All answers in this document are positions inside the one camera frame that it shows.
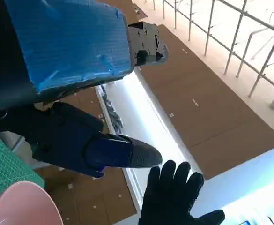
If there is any black left hand blue tape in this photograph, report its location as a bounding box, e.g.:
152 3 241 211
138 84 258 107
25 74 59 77
0 0 170 179

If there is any green cutting mat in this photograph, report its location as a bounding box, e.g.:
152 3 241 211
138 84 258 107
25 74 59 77
0 131 45 202

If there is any pink bowl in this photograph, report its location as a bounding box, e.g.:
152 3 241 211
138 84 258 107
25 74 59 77
0 180 64 225

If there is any black gloved right hand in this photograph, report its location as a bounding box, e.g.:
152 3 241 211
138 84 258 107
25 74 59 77
138 160 225 225

